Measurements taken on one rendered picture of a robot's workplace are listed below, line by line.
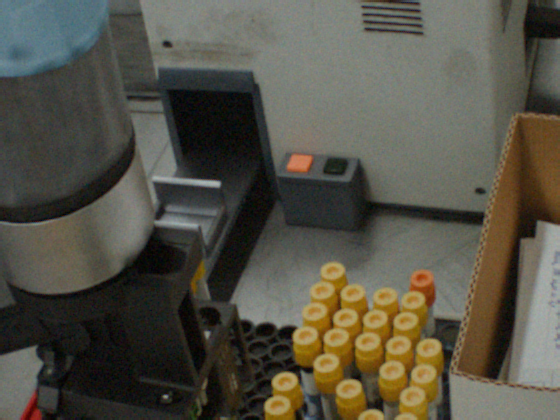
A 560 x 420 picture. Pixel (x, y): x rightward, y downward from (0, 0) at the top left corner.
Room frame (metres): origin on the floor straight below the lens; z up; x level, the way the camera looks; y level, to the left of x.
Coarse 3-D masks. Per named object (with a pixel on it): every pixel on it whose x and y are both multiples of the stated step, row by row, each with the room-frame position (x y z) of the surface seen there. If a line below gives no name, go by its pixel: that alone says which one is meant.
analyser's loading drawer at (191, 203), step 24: (192, 144) 0.80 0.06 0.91; (216, 144) 0.80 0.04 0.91; (240, 144) 0.79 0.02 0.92; (192, 168) 0.77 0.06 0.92; (216, 168) 0.76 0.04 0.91; (240, 168) 0.76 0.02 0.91; (168, 192) 0.72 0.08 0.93; (192, 192) 0.71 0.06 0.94; (216, 192) 0.70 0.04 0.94; (240, 192) 0.73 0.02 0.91; (168, 216) 0.72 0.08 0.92; (192, 216) 0.71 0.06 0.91; (216, 216) 0.69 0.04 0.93; (216, 240) 0.68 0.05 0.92
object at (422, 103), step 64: (192, 0) 0.78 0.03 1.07; (256, 0) 0.76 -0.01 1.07; (320, 0) 0.74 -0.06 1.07; (384, 0) 0.72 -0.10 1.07; (448, 0) 0.70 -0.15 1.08; (512, 0) 0.78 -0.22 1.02; (192, 64) 0.78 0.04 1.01; (256, 64) 0.76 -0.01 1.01; (320, 64) 0.74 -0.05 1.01; (384, 64) 0.72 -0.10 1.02; (448, 64) 0.70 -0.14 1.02; (512, 64) 0.76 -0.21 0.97; (192, 128) 0.82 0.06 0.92; (256, 128) 0.85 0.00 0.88; (320, 128) 0.74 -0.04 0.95; (384, 128) 0.72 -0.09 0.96; (448, 128) 0.70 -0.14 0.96; (256, 192) 0.77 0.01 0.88; (320, 192) 0.72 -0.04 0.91; (384, 192) 0.72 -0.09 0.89; (448, 192) 0.70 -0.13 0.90
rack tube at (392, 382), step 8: (384, 368) 0.45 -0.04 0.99; (392, 368) 0.45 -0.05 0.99; (400, 368) 0.45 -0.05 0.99; (384, 376) 0.45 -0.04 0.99; (392, 376) 0.45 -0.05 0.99; (400, 376) 0.44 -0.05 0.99; (384, 384) 0.45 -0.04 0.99; (392, 384) 0.44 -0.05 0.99; (400, 384) 0.44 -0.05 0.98; (384, 392) 0.45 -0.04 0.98; (392, 392) 0.44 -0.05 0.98; (400, 392) 0.44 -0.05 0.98; (384, 400) 0.45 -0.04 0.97; (392, 400) 0.44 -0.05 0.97; (384, 408) 0.45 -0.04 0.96; (392, 408) 0.44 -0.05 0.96; (392, 416) 0.45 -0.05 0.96
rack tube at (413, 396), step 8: (408, 392) 0.43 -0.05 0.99; (416, 392) 0.43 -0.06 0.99; (424, 392) 0.43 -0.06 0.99; (400, 400) 0.43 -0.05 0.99; (408, 400) 0.43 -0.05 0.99; (416, 400) 0.42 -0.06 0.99; (424, 400) 0.42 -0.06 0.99; (400, 408) 0.43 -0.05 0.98; (408, 408) 0.42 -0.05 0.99; (416, 408) 0.42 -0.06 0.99; (424, 408) 0.42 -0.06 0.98; (416, 416) 0.42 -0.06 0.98; (424, 416) 0.42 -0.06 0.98
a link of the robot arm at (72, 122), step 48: (0, 0) 0.35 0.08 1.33; (48, 0) 0.35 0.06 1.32; (96, 0) 0.37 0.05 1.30; (0, 48) 0.34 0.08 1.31; (48, 48) 0.35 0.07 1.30; (96, 48) 0.36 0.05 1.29; (0, 96) 0.34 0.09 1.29; (48, 96) 0.35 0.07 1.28; (96, 96) 0.36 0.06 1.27; (0, 144) 0.34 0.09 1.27; (48, 144) 0.35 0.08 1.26; (96, 144) 0.35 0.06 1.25; (0, 192) 0.35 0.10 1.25; (48, 192) 0.34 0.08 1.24; (96, 192) 0.35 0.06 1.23
